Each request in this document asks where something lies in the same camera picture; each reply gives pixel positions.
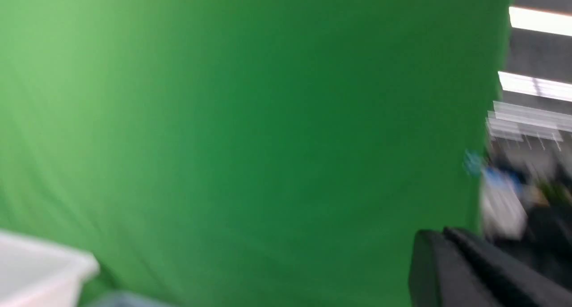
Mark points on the teal plastic bin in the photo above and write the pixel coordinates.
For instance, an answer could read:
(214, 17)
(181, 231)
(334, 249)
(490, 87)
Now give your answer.
(126, 299)

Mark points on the large white plastic tub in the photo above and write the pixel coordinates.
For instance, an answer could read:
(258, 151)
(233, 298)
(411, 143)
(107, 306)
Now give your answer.
(41, 273)

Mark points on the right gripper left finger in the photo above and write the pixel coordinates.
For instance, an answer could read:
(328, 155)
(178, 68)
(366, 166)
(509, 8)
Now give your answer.
(440, 276)

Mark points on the green backdrop cloth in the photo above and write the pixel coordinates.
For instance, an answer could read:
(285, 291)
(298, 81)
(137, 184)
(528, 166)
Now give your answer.
(246, 153)

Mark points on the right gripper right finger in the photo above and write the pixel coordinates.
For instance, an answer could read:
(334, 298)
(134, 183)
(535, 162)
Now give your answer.
(512, 282)

